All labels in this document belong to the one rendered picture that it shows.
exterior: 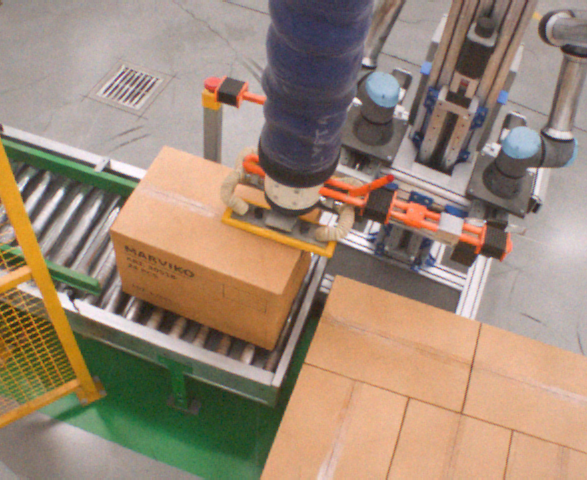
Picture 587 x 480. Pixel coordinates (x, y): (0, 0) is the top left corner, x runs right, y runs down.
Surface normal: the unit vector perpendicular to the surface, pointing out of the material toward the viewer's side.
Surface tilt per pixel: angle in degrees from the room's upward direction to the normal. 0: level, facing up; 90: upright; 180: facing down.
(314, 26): 73
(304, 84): 91
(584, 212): 0
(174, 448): 0
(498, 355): 0
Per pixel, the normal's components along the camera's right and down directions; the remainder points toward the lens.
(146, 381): 0.09, -0.57
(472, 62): -0.39, 0.73
